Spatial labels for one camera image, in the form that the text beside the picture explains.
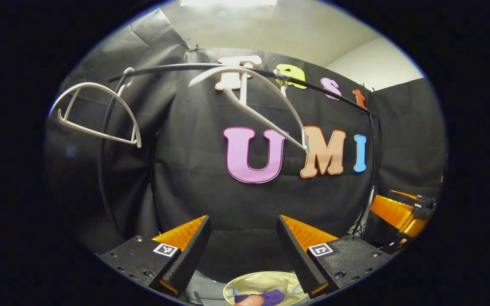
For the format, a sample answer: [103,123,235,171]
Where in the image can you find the black backdrop cloth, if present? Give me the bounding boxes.
[45,8,447,272]

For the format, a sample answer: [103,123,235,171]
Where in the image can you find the black clothes rail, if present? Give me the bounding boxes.
[98,63,377,238]

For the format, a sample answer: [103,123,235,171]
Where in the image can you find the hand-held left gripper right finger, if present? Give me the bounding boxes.
[276,215,394,298]

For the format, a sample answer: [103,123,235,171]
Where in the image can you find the ceiling light panel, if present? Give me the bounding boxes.
[179,0,279,8]

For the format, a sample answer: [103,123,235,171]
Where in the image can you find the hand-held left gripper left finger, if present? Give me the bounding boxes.
[100,216,212,298]

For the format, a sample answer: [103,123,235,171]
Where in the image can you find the cream laundry hamper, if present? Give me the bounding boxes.
[223,271,309,306]

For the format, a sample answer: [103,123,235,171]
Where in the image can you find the purple shirt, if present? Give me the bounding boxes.
[234,289,285,306]

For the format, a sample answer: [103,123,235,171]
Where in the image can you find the white clothes hanger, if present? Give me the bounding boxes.
[189,66,311,154]
[48,67,142,148]

